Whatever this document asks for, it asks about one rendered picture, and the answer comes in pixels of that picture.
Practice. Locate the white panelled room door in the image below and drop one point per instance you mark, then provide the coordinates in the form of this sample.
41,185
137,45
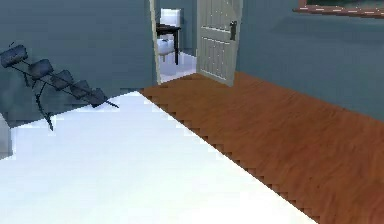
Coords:
216,40

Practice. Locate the black side table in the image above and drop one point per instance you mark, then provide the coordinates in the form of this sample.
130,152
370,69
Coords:
168,31

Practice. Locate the brown framed wall picture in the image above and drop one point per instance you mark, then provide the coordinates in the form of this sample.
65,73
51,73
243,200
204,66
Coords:
340,9

